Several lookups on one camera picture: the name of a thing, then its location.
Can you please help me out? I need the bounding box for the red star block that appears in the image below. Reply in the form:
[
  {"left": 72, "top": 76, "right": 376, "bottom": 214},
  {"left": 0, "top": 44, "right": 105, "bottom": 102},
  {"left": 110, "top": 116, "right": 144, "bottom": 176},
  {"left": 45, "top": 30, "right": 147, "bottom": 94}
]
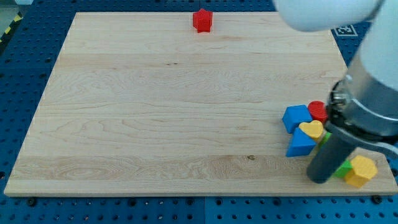
[{"left": 192, "top": 9, "right": 213, "bottom": 33}]

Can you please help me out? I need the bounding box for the red cylinder block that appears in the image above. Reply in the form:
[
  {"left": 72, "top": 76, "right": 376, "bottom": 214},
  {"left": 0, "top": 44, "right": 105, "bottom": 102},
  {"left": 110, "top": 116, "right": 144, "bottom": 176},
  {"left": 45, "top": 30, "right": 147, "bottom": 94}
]
[{"left": 307, "top": 101, "right": 328, "bottom": 124}]

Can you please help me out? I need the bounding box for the blue cube block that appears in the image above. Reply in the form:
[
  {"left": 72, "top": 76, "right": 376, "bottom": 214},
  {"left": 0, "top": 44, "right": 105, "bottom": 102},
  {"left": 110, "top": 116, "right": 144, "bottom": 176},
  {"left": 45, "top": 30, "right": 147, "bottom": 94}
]
[{"left": 282, "top": 105, "right": 313, "bottom": 134}]

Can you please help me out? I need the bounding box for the green block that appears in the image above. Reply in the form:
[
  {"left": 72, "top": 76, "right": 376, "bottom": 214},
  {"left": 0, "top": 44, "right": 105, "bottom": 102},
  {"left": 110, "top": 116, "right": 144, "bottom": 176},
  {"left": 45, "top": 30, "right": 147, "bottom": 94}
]
[{"left": 318, "top": 132, "right": 352, "bottom": 178}]

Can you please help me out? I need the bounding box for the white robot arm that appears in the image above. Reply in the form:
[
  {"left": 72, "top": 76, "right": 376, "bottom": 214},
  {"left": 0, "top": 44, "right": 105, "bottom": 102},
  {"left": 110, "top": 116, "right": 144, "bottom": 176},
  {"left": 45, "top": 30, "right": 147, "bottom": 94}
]
[{"left": 273, "top": 0, "right": 397, "bottom": 184}]

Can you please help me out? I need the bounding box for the blue triangle block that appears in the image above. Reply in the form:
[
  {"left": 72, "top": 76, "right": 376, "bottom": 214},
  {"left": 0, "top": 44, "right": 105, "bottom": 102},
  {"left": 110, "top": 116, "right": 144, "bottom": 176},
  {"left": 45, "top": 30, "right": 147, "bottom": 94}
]
[{"left": 285, "top": 128, "right": 317, "bottom": 157}]

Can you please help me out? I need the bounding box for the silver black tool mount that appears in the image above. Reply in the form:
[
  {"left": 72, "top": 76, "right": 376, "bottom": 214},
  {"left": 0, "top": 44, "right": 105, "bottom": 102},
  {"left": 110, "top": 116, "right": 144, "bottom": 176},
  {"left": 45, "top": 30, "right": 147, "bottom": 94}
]
[{"left": 323, "top": 58, "right": 397, "bottom": 159}]

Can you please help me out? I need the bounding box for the white fiducial marker tag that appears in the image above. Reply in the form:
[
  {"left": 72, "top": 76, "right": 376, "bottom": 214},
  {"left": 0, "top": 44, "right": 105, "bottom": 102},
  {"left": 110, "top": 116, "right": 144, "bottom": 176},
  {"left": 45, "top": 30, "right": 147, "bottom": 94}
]
[{"left": 333, "top": 25, "right": 358, "bottom": 37}]

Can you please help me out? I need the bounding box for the yellow black hazard tape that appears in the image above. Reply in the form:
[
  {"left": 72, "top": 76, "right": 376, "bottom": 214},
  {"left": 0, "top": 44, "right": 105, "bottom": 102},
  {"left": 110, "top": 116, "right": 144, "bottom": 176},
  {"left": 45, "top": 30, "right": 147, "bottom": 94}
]
[{"left": 1, "top": 11, "right": 24, "bottom": 45}]

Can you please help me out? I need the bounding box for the yellow heart block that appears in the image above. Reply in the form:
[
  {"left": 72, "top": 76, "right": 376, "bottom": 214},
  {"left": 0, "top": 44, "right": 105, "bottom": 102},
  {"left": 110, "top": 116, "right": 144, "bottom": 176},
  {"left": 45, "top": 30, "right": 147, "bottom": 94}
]
[{"left": 298, "top": 120, "right": 323, "bottom": 141}]

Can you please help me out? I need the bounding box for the yellow hexagon block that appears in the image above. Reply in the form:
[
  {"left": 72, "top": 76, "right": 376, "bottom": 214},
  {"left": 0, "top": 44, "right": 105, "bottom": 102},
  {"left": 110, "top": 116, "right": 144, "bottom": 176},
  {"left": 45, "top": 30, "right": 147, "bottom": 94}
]
[{"left": 343, "top": 155, "right": 378, "bottom": 188}]

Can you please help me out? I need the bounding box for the light wooden board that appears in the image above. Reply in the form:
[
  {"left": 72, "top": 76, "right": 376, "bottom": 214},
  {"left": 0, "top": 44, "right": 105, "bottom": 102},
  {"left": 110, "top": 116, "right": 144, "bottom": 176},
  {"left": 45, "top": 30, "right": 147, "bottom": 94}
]
[{"left": 4, "top": 12, "right": 397, "bottom": 197}]

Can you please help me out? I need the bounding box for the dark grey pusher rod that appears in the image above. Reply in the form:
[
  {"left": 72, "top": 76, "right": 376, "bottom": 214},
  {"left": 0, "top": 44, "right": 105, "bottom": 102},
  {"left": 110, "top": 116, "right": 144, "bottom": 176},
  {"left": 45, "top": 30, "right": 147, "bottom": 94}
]
[{"left": 307, "top": 134, "right": 356, "bottom": 184}]

